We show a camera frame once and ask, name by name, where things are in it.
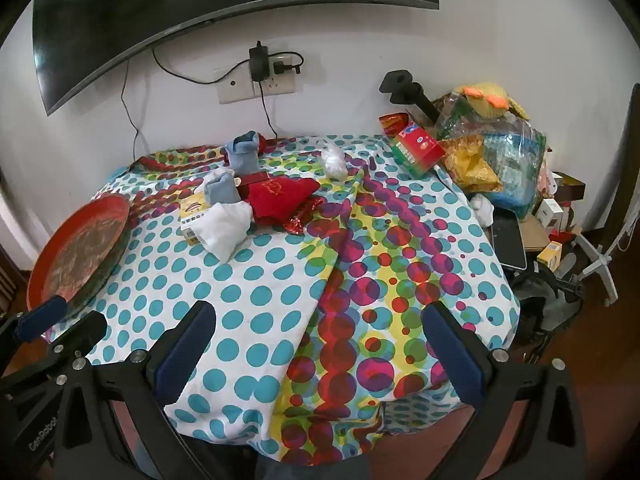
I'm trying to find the white wall socket plate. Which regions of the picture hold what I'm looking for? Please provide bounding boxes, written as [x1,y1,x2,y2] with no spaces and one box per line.
[216,52,297,104]

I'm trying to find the round red tray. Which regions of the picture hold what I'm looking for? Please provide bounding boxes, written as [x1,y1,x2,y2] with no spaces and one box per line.
[26,195,132,313]

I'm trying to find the yellow medicine box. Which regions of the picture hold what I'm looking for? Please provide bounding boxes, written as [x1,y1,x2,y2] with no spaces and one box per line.
[180,191,211,246]

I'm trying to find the red green medicine box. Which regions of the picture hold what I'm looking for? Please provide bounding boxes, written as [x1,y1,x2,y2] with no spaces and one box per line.
[390,122,447,178]

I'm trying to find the yellow plush toy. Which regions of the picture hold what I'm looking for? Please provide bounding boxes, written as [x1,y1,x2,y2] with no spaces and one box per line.
[452,81,528,121]

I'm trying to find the white box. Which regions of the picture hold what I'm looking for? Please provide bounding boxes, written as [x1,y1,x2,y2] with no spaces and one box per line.
[537,200,563,231]

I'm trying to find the black power adapter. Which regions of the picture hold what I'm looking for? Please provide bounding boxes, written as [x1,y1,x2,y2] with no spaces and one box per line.
[249,40,271,82]

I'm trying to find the black television power cable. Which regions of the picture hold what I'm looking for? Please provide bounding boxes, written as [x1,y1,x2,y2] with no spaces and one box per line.
[151,46,252,84]

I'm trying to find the white metal stand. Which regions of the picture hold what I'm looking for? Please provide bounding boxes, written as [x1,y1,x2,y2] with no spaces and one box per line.
[580,182,640,306]

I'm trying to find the brown box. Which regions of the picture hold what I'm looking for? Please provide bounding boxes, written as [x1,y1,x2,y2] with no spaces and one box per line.
[550,172,586,203]

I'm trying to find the black plug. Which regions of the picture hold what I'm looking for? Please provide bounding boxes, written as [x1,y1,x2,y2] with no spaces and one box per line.
[272,55,304,75]

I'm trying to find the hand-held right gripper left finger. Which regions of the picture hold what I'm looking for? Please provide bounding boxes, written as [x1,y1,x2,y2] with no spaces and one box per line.
[52,300,217,480]

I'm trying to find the black adapter cable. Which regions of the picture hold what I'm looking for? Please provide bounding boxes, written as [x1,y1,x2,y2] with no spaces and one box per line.
[257,80,277,140]

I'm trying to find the grey blue sock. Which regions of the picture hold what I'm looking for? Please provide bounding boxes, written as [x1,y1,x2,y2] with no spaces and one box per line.
[202,169,241,206]

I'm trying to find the crumpled white plastic bag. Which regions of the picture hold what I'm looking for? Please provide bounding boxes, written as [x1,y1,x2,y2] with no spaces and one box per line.
[320,142,348,180]

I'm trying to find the grey black backpack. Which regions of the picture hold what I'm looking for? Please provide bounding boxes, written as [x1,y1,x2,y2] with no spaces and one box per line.
[510,265,586,346]

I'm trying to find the grey tablet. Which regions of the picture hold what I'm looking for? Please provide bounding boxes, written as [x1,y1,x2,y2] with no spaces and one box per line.
[487,210,528,271]

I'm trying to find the white sock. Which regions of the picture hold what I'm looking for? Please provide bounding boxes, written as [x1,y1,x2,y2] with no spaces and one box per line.
[192,201,252,262]
[470,192,497,227]

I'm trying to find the polka dot tablecloth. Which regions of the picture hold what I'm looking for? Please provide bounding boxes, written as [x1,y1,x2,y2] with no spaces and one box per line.
[97,134,522,466]

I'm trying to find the dark wooden door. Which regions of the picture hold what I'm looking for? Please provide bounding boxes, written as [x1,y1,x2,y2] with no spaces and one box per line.
[600,82,640,231]

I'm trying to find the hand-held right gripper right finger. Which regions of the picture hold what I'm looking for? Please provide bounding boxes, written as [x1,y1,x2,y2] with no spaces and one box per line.
[422,302,588,480]

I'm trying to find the red foil wrapper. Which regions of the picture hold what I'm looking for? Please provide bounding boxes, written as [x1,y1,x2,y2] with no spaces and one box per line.
[282,197,326,235]

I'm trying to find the black phone stand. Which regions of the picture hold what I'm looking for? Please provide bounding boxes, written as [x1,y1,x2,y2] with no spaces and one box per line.
[379,71,441,126]

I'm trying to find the red embroidered sock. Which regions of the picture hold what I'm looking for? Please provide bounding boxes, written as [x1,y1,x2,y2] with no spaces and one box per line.
[239,176,321,225]

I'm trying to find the black curved television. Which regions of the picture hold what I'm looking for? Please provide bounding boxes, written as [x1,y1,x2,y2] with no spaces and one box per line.
[31,0,441,117]

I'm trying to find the thin black cable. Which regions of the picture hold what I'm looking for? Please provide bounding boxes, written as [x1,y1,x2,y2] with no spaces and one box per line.
[120,57,143,161]

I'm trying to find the clear plastic bag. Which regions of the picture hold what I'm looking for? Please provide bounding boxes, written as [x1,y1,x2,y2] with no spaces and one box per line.
[432,92,548,221]

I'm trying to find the red snack packet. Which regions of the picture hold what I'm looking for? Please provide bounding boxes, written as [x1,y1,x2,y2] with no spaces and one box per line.
[378,112,411,137]

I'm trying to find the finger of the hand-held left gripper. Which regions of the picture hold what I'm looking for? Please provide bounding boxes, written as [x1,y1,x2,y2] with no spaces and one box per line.
[0,295,68,348]
[47,311,108,377]

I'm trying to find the yellow snack bag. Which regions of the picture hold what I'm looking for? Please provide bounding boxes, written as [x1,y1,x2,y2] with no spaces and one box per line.
[440,135,501,193]

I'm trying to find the small yellow box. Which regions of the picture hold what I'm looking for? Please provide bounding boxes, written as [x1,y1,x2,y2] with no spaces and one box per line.
[537,241,563,267]

